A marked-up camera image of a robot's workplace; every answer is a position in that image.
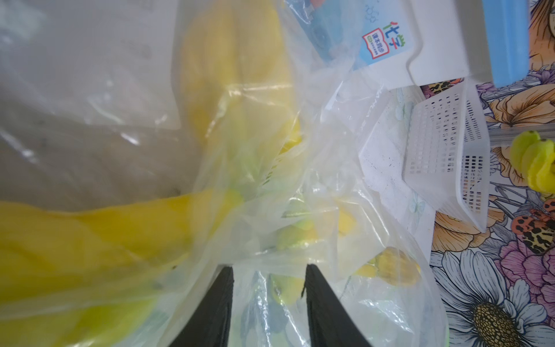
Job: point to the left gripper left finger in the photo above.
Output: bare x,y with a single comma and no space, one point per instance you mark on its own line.
211,322

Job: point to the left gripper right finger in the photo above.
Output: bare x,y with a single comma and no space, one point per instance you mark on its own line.
329,323

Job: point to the panda print zip-top bag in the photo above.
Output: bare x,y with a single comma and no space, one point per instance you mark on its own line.
336,200

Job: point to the clear zip-top bag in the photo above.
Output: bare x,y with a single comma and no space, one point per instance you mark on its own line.
91,117

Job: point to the yellow banana bunch small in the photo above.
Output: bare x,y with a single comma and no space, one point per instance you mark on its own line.
237,92

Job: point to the white plastic basket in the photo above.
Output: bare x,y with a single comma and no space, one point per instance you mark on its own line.
447,160

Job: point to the blue lid storage box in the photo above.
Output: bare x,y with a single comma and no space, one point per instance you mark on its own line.
404,43

